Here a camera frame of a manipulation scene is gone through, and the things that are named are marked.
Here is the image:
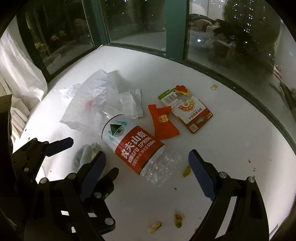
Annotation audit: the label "clear bottle with red label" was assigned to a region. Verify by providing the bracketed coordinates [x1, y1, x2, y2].
[101, 115, 183, 187]

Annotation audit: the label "red white snack packet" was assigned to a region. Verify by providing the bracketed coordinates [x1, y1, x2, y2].
[158, 85, 213, 134]

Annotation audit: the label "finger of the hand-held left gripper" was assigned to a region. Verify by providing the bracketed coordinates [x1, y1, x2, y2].
[88, 167, 120, 235]
[11, 137, 75, 179]

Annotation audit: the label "white plastic bag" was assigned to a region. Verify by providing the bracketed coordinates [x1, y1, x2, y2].
[58, 70, 121, 138]

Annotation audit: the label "grey white tissue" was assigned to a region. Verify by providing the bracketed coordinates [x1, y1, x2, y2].
[72, 143, 102, 173]

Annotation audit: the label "orange red snack wrapper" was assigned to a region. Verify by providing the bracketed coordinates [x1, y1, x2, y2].
[148, 104, 180, 140]

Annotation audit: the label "white paper napkin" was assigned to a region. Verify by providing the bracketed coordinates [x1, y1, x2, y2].
[109, 71, 144, 120]

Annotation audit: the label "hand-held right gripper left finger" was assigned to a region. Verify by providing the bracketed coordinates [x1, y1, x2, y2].
[24, 151, 107, 241]

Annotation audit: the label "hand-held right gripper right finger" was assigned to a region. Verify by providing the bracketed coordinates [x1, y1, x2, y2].
[188, 149, 284, 241]

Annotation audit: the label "scattered nut shell scraps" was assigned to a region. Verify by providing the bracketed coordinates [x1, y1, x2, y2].
[148, 85, 219, 232]

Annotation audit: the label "white curtain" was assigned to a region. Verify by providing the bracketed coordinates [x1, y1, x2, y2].
[0, 30, 48, 139]

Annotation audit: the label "teal window frame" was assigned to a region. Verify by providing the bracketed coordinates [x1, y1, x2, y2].
[16, 0, 296, 149]

